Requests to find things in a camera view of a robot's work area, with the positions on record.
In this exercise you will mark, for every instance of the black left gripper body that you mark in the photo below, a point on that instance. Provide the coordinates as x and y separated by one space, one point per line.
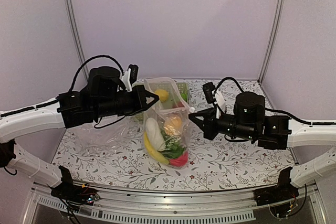
136 105

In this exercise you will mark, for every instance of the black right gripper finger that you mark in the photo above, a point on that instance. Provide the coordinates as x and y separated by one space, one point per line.
200 122
205 113

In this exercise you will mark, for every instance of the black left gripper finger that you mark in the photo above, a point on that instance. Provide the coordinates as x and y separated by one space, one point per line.
150 97
147 105

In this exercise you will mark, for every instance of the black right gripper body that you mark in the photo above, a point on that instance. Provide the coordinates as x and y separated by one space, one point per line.
212 131

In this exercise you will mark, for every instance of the orange toy fruit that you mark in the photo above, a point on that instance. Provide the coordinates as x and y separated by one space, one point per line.
173 125

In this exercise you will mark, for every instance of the pink zip top bag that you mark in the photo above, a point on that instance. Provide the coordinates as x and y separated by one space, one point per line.
160 113

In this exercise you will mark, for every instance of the yellow toy banana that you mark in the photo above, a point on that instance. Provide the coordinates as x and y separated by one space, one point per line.
153 152

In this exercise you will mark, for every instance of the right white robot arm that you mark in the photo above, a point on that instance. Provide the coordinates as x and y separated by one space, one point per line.
277 132

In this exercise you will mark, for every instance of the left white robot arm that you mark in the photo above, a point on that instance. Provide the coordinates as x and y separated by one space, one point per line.
108 92

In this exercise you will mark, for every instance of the clear plastic bag with label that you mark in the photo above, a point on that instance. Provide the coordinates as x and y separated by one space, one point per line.
111 138

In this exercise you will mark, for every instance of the yellow toy lemon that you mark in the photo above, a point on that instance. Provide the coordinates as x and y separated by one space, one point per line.
163 94

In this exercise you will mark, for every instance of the beige plastic basket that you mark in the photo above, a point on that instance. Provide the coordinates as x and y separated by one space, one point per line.
173 101

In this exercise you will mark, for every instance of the dark red toy fruit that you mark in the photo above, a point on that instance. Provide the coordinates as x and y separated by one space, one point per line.
178 105

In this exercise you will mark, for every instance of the green toy pepper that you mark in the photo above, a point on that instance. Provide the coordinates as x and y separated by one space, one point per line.
184 96

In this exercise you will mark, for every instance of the floral table mat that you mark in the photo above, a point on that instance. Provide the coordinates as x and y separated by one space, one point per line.
212 165

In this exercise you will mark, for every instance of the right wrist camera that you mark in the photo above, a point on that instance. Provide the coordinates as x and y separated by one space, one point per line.
216 98

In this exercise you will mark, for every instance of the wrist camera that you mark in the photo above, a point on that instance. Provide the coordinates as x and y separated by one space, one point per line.
130 77
216 98

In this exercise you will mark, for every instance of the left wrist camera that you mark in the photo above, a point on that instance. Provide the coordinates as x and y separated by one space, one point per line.
130 77

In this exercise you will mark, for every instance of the right aluminium frame post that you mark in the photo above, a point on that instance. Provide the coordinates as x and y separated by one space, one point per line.
271 40

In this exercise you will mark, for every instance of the aluminium frame post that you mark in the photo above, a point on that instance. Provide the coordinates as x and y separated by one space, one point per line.
74 30
271 40

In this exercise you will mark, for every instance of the aluminium front rail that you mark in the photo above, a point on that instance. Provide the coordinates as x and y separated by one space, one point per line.
128 205

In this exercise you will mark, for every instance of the left aluminium frame post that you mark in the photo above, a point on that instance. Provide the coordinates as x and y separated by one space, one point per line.
74 30

